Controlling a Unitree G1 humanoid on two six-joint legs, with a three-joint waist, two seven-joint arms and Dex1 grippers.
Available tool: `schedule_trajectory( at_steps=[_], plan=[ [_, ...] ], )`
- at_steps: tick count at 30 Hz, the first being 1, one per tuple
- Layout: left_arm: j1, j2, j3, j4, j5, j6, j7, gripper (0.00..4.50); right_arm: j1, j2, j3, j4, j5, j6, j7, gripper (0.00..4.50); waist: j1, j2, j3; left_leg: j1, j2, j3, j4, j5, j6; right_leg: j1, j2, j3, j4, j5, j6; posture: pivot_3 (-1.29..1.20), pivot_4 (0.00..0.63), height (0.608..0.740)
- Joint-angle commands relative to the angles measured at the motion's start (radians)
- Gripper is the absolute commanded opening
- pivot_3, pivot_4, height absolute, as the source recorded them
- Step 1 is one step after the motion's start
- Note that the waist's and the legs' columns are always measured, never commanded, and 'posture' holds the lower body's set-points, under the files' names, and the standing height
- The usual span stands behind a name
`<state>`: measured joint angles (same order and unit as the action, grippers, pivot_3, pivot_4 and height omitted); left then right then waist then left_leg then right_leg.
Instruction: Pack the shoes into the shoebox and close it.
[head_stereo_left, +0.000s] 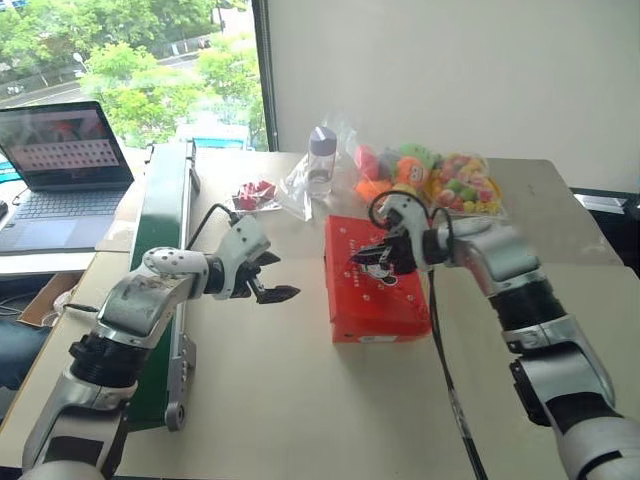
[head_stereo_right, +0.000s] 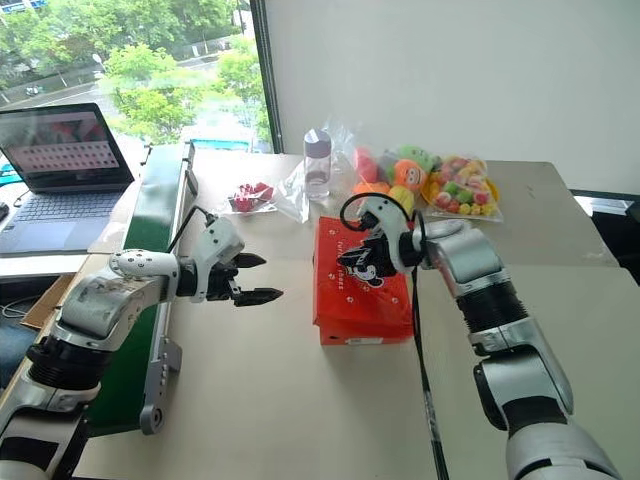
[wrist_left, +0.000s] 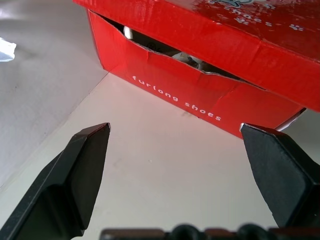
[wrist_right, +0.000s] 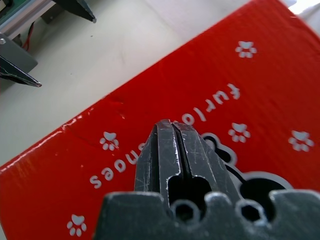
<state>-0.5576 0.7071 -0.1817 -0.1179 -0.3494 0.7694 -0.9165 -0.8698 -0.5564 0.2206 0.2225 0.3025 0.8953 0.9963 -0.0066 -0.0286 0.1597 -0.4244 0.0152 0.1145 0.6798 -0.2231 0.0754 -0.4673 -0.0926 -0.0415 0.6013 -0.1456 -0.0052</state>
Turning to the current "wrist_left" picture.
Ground clear plastic bag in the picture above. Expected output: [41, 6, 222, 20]
[0, 37, 17, 62]

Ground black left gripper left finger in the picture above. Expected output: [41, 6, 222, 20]
[0, 122, 112, 240]

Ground red cardboard shoe box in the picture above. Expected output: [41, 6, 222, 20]
[72, 0, 320, 140]

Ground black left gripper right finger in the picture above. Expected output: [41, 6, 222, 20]
[239, 123, 320, 228]

